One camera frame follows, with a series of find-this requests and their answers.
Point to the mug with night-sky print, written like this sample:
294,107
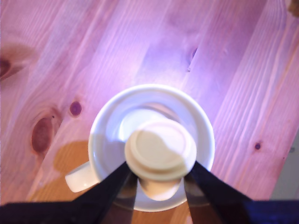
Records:
151,93

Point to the white coffee capsule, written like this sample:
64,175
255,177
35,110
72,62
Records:
158,151

